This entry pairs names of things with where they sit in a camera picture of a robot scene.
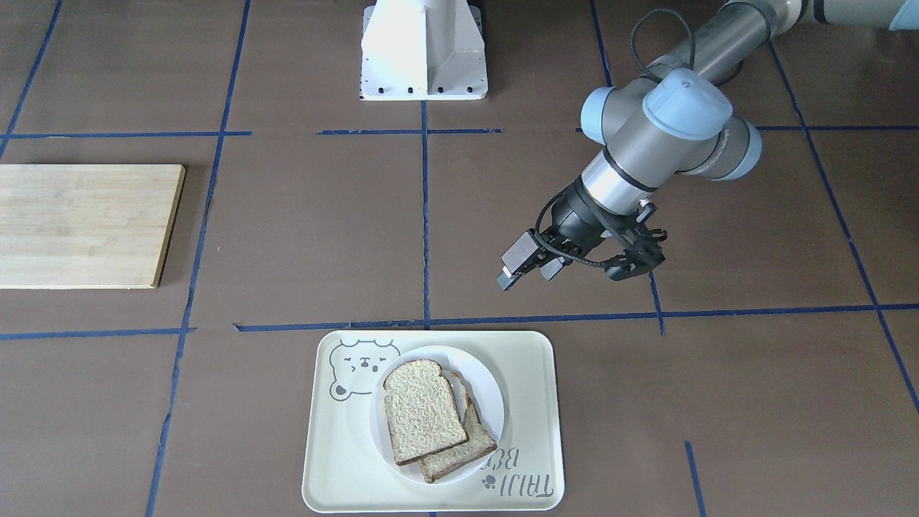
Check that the cream bear tray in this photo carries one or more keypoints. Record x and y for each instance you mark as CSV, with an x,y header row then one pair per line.
x,y
343,472

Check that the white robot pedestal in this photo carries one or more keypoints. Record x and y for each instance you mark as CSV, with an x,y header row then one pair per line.
x,y
423,51

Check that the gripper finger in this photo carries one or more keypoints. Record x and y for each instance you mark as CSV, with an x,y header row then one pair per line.
x,y
525,254
551,268

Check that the bread slice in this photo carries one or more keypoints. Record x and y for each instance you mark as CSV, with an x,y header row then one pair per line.
x,y
478,445
421,412

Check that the wooden cutting board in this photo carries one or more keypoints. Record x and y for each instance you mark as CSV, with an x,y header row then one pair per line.
x,y
87,226

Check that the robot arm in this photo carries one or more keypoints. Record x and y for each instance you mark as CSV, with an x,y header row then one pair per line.
x,y
671,120

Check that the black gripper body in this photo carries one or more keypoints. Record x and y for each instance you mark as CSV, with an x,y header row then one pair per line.
x,y
572,217

